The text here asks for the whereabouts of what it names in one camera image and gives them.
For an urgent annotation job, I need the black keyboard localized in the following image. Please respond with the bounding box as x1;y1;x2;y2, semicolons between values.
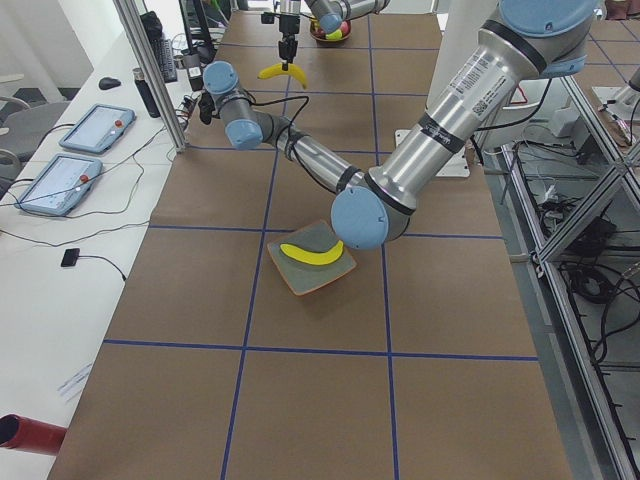
150;38;178;83

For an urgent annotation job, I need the aluminium frame post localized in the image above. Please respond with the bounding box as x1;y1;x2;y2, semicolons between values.
113;0;186;153

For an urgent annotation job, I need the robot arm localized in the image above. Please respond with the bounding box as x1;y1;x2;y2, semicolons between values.
275;0;390;71
203;1;597;249

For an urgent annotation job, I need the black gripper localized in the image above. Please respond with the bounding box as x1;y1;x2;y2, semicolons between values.
278;14;300;71

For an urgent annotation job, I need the black small puck device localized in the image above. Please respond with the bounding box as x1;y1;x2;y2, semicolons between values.
60;248;80;268

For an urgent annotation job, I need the far teach pendant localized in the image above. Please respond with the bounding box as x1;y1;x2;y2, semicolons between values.
58;104;136;154

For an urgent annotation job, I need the teach pendant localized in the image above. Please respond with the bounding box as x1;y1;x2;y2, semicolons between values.
15;153;103;217
58;104;136;154

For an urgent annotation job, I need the dark water bottle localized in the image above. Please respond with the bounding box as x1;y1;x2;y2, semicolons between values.
132;67;160;118

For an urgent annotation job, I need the near teach pendant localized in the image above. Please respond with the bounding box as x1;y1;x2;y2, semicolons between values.
15;153;103;217

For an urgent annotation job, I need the woven fruit basket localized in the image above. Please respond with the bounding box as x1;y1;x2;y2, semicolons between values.
309;18;351;44

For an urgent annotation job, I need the yellow banana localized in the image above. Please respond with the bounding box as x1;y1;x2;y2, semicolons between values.
257;63;308;90
279;240;344;266

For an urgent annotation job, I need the black computer mouse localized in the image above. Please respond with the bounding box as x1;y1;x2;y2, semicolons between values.
98;77;121;91

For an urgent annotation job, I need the grey square plate orange rim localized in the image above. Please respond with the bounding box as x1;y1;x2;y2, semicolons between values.
267;220;357;296

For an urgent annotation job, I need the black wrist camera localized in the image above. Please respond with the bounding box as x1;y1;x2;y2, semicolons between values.
261;12;277;24
198;91;216;125

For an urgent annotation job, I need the red cylinder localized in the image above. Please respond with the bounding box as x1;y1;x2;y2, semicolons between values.
1;414;67;456

